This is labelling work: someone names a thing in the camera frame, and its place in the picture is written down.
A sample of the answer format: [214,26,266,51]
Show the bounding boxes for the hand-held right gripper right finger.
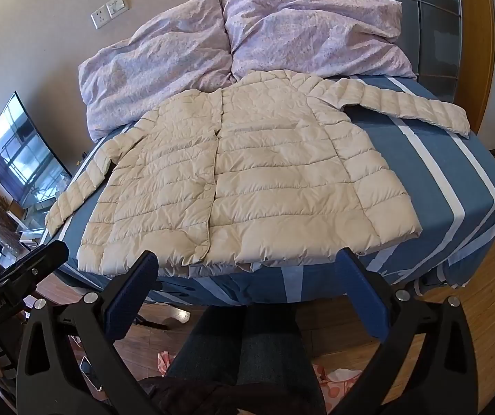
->
[337,248,480,415]

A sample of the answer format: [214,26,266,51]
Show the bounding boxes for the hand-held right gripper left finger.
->
[16,250,159,415]

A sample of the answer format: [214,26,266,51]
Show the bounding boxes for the beige quilted down jacket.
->
[44,69,471,276]

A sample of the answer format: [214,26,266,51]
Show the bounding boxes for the smartphone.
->
[78,356,104,393]

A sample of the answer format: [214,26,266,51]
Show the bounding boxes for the person's legs in jeans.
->
[165,303,328,415]

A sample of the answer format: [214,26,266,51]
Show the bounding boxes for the blue white striped bed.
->
[42,73,495,308]

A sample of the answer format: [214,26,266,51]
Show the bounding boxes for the flat screen television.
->
[0,92,74,205]

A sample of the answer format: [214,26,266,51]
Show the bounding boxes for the lilac floral pillow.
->
[77,0,236,141]
[221,0,418,83]

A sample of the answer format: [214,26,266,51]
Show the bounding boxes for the frosted glass door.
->
[379,0,464,105]

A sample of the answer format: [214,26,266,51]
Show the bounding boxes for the wooden door frame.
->
[363,0,495,136]

